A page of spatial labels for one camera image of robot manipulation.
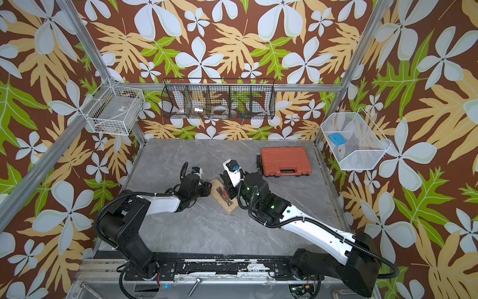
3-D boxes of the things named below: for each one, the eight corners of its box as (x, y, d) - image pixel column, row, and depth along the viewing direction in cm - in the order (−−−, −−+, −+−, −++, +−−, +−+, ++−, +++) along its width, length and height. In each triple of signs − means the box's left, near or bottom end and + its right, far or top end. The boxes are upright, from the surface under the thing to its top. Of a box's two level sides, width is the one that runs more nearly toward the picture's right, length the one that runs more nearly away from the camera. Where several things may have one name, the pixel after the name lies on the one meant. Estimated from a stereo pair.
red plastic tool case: (263, 177, 105) (264, 172, 101) (260, 152, 117) (261, 147, 113) (309, 177, 105) (312, 172, 101) (302, 152, 117) (304, 147, 113)
